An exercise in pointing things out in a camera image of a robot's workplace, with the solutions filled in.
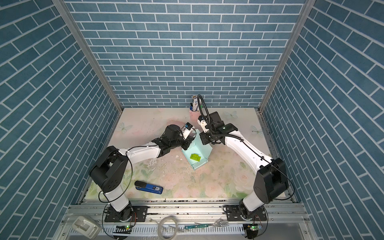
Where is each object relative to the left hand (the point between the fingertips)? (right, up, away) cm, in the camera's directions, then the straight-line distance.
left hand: (194, 138), depth 89 cm
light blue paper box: (+2, -11, +4) cm, 12 cm away
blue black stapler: (-28, -25, -9) cm, 39 cm away
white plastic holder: (-49, -39, -21) cm, 66 cm away
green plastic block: (+1, -12, +2) cm, 12 cm away
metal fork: (+13, -39, -18) cm, 45 cm away
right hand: (+4, +2, -5) cm, 7 cm away
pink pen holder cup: (-1, +14, +19) cm, 24 cm away
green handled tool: (+1, -40, -19) cm, 45 cm away
